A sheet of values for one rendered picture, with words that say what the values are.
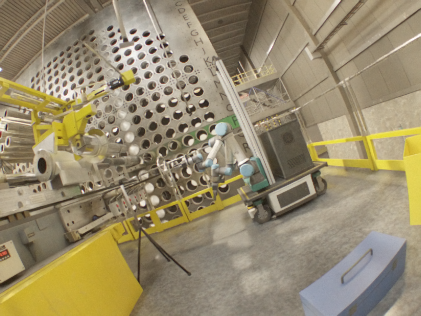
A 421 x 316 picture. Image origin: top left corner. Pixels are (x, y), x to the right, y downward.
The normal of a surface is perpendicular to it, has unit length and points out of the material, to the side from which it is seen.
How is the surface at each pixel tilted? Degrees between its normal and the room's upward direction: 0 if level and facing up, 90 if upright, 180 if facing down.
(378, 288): 90
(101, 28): 90
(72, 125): 90
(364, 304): 90
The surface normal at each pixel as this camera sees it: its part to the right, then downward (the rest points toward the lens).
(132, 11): -0.04, 0.00
